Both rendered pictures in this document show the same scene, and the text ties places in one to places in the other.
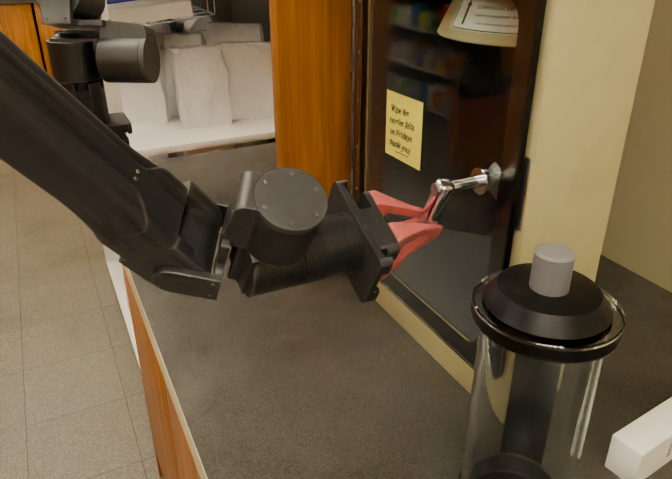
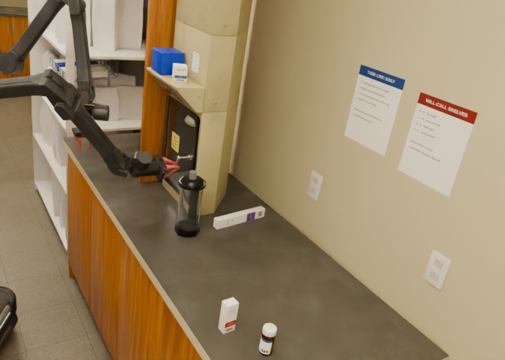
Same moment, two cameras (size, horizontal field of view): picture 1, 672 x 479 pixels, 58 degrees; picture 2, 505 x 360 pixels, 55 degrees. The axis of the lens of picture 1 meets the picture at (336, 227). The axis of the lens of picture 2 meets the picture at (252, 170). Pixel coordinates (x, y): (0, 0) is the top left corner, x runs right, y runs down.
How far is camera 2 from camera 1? 1.45 m
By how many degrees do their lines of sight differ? 9
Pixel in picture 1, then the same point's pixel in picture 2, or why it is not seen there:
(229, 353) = (122, 198)
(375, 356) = (163, 202)
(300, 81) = (149, 123)
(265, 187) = (140, 154)
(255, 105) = (129, 113)
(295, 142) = (146, 140)
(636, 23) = (221, 127)
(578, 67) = (207, 135)
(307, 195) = (148, 157)
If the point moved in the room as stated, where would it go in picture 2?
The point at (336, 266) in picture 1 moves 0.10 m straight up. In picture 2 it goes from (152, 173) to (155, 149)
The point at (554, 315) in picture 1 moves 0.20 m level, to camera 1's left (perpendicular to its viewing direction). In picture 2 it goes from (190, 182) to (137, 177)
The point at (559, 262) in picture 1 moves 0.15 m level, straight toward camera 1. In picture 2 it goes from (192, 173) to (176, 188)
